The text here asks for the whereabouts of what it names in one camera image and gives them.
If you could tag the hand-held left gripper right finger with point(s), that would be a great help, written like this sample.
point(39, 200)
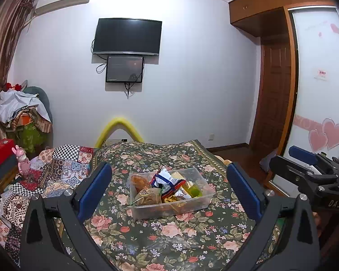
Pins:
point(244, 194)

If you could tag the small wall monitor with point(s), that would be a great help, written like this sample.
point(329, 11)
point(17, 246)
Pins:
point(124, 69)

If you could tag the pink heart stickers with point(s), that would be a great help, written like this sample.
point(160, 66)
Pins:
point(332, 134)

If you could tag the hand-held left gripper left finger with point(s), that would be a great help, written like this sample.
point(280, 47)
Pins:
point(94, 192)

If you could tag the wooden overhead cupboard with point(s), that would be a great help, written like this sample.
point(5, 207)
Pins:
point(260, 2)

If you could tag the pile of mixed snack packets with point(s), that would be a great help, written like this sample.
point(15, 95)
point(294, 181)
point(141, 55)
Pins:
point(169, 180)

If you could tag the yellow foam tube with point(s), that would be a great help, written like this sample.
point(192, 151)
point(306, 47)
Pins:
point(117, 121)

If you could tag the striped brown curtain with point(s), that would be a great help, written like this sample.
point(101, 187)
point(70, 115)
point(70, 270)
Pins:
point(2, 62)

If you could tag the pink rabbit toy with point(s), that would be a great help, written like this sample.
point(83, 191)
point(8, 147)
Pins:
point(24, 163)

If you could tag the white wall socket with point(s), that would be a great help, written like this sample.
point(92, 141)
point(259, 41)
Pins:
point(212, 137)

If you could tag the clear plastic container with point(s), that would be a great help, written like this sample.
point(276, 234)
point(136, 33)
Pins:
point(169, 214)

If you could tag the white plastic bag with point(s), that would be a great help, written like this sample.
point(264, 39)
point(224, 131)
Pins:
point(268, 162)

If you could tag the red artificial flowers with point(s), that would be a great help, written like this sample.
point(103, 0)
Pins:
point(12, 86)

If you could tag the dark floral blanket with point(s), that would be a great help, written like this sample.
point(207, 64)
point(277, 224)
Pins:
point(158, 237)

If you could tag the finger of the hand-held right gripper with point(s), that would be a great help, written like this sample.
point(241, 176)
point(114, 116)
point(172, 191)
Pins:
point(288, 170)
point(302, 153)

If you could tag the pile of clothes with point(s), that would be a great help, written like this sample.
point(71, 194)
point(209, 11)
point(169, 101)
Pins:
point(14, 104)

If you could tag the white power strip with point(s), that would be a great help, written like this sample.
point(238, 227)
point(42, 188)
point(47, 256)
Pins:
point(115, 141)

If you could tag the brown wooden door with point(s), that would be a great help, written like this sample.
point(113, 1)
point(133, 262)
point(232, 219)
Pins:
point(274, 90)

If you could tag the red label sticker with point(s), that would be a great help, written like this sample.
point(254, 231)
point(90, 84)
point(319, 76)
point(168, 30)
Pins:
point(322, 74)

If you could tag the white sliding wardrobe door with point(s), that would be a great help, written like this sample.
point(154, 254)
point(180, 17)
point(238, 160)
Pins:
point(313, 48)

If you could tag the black wall television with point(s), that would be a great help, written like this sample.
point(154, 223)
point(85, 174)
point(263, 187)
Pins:
point(127, 35)

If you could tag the grey box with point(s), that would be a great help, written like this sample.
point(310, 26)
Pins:
point(2, 169)

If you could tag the patchwork printed blanket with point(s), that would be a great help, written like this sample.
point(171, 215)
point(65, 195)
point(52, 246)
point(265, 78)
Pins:
point(59, 163)

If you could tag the white air conditioner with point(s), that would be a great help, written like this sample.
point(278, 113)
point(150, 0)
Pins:
point(62, 2)

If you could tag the red box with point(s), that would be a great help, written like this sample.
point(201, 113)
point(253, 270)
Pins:
point(0, 151)

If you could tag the grey chair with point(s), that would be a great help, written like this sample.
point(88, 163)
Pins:
point(43, 96)

